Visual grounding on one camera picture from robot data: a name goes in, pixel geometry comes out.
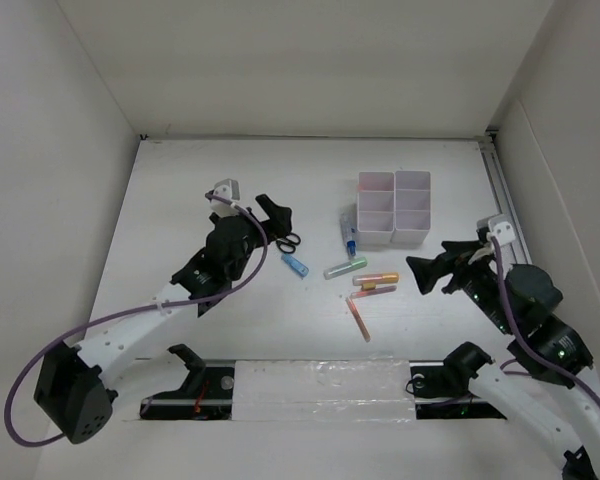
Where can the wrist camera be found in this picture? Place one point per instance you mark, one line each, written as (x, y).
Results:
(499, 227)
(223, 198)

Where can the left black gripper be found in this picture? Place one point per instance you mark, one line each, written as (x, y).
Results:
(277, 221)

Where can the green highlighter marker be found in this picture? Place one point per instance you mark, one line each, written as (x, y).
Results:
(351, 265)

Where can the black handled scissors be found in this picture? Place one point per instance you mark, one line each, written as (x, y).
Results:
(288, 244)

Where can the aluminium side rail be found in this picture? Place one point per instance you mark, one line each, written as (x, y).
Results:
(511, 254)

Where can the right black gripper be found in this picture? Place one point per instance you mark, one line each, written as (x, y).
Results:
(426, 270)

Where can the blue capped glue pen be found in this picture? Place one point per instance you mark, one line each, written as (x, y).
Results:
(348, 231)

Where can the right white compartment container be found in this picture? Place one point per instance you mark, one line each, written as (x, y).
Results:
(412, 207)

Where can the left white compartment container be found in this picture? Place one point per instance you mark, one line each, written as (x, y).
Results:
(375, 208)

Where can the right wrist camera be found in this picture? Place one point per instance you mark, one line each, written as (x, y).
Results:
(499, 227)

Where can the white compartment container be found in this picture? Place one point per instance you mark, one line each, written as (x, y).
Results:
(375, 208)
(412, 207)

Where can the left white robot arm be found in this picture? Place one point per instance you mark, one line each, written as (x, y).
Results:
(77, 384)

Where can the yellow capped pink marker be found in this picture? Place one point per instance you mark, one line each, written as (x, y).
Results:
(372, 289)

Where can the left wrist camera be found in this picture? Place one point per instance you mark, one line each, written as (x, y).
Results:
(223, 198)

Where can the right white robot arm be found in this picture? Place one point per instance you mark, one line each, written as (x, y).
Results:
(520, 302)

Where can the orange capped marker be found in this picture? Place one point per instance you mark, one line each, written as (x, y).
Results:
(376, 278)

